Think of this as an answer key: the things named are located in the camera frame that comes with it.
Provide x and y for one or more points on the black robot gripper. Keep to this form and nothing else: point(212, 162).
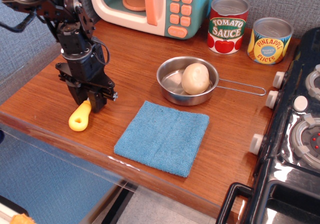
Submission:
point(84, 74)

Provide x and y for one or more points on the yellow handled toy knife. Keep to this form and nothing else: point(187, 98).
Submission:
point(79, 119)

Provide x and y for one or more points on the small steel pan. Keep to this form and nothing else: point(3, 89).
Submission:
point(169, 76)

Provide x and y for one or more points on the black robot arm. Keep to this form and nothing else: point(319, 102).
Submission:
point(66, 19)

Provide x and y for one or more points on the blue folded cloth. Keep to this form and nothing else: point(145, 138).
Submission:
point(163, 138)

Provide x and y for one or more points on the beige toy potato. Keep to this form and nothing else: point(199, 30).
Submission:
point(195, 79)

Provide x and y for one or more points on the orange plate inside microwave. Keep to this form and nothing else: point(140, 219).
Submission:
point(134, 5)

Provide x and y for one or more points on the toy microwave oven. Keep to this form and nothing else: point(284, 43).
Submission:
point(179, 19)

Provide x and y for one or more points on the orange object at corner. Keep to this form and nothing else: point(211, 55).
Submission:
point(22, 219)

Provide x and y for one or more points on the tomato sauce can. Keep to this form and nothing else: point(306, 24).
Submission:
point(227, 22)

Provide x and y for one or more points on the pineapple slices can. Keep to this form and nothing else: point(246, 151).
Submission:
point(269, 40)

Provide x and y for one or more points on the black toy stove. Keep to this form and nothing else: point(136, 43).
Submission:
point(286, 187)

